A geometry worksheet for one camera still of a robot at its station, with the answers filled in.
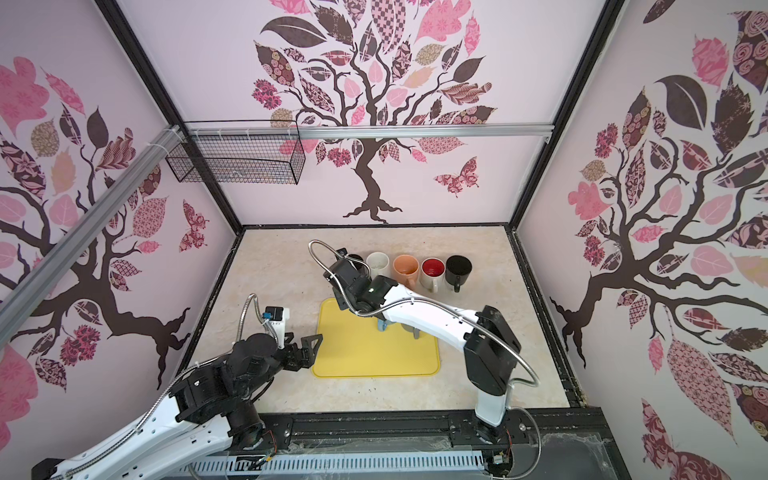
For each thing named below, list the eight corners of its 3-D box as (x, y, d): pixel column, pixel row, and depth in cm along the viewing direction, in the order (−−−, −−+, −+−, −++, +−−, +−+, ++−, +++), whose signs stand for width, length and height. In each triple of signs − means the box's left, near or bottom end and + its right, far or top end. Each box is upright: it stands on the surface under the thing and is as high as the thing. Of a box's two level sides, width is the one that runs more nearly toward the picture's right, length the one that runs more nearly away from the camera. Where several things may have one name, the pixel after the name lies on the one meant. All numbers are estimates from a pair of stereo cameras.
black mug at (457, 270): (456, 293, 100) (460, 280, 94) (438, 276, 105) (441, 262, 99) (474, 281, 104) (479, 267, 97) (456, 264, 108) (460, 250, 102)
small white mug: (420, 294, 103) (422, 280, 96) (418, 271, 109) (420, 257, 103) (443, 294, 103) (447, 280, 96) (440, 271, 109) (444, 257, 103)
